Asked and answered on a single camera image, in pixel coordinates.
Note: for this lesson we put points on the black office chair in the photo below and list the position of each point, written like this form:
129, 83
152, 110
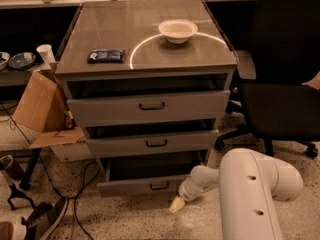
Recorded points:
277, 102

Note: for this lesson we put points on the grey top drawer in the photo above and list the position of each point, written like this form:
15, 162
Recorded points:
109, 102

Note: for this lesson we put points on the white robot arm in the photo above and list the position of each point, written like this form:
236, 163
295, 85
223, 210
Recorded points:
249, 184

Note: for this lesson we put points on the white paper bowl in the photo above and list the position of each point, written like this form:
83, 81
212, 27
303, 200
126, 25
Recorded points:
177, 31

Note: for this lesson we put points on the grey bottom drawer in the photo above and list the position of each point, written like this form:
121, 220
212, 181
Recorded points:
147, 174

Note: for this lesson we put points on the white paper cup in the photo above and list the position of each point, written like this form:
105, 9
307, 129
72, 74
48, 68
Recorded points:
46, 53

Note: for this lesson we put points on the dark sneaker shoe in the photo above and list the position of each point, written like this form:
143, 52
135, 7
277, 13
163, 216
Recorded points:
44, 219

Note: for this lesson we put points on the blue snack packet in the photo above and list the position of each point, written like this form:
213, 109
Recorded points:
106, 56

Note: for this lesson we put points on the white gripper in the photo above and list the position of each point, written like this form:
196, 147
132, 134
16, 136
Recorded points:
187, 191

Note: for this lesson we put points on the dark blue plate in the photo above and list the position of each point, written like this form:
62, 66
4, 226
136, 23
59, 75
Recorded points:
22, 61

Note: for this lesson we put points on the grey bowl at left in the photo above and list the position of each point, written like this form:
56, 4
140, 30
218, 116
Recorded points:
4, 58

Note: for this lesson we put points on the brown cardboard box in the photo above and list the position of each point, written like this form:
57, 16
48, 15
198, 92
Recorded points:
41, 108

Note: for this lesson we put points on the grey middle drawer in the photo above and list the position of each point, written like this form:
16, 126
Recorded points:
151, 138

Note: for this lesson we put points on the small red bottle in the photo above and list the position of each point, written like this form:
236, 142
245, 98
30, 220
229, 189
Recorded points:
68, 120

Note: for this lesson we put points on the black stand leg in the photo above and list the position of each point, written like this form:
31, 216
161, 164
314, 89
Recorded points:
15, 193

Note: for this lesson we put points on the grey drawer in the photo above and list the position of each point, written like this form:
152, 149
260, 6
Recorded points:
147, 174
109, 102
151, 138

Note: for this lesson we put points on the grey drawer cabinet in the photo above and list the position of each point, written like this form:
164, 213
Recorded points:
133, 26

